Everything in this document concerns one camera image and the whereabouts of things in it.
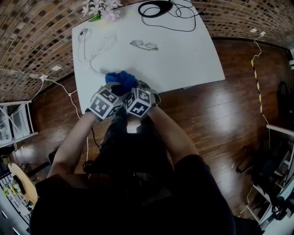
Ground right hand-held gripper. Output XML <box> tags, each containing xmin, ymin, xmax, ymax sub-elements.
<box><xmin>124</xmin><ymin>80</ymin><xmax>161</xmax><ymax>119</ymax></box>

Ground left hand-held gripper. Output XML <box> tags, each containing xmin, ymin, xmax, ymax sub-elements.
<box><xmin>89</xmin><ymin>82</ymin><xmax>126</xmax><ymax>122</ymax></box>

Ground blue cloth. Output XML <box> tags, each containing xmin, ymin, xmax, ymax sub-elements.
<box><xmin>105</xmin><ymin>70</ymin><xmax>138</xmax><ymax>96</ymax></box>

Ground person's left forearm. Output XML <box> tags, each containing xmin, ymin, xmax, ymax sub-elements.
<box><xmin>47</xmin><ymin>111</ymin><xmax>97</xmax><ymax>179</ymax></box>

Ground person's right forearm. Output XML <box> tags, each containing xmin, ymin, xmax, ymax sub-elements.
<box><xmin>147</xmin><ymin>106</ymin><xmax>199</xmax><ymax>165</ymax></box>

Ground thin-framed eyeglasses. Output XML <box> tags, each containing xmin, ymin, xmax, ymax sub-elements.
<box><xmin>130</xmin><ymin>39</ymin><xmax>159</xmax><ymax>51</ymax></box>

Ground pink flowers in pot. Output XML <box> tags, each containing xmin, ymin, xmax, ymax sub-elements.
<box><xmin>81</xmin><ymin>0</ymin><xmax>124</xmax><ymax>23</ymax></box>

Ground person's body in black clothing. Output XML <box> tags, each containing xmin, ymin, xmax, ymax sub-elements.
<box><xmin>29</xmin><ymin>110</ymin><xmax>237</xmax><ymax>235</ymax></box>

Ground black desk lamp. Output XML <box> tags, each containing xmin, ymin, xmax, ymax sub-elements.
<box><xmin>137</xmin><ymin>0</ymin><xmax>174</xmax><ymax>18</ymax></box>

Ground white metal shelf rack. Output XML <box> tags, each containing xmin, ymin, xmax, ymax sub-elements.
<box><xmin>0</xmin><ymin>100</ymin><xmax>39</xmax><ymax>147</ymax></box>

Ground yellow black striped tape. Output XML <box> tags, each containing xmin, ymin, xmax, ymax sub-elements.
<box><xmin>250</xmin><ymin>59</ymin><xmax>264</xmax><ymax>114</ymax></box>

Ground white office desk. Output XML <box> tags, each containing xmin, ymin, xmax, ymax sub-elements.
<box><xmin>251</xmin><ymin>123</ymin><xmax>294</xmax><ymax>227</ymax></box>

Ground white power strip cable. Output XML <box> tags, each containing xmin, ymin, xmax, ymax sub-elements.
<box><xmin>77</xmin><ymin>28</ymin><xmax>108</xmax><ymax>76</ymax></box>

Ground white floor cable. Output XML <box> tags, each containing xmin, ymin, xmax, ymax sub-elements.
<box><xmin>251</xmin><ymin>36</ymin><xmax>271</xmax><ymax>150</ymax></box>
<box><xmin>45</xmin><ymin>78</ymin><xmax>90</xmax><ymax>161</ymax></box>

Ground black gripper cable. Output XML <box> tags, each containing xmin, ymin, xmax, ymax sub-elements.
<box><xmin>91</xmin><ymin>127</ymin><xmax>101</xmax><ymax>149</ymax></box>

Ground white thin cable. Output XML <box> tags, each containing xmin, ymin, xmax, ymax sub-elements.
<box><xmin>0</xmin><ymin>80</ymin><xmax>45</xmax><ymax>126</ymax></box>

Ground black lamp cable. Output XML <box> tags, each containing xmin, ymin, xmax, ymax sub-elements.
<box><xmin>141</xmin><ymin>0</ymin><xmax>205</xmax><ymax>32</ymax></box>

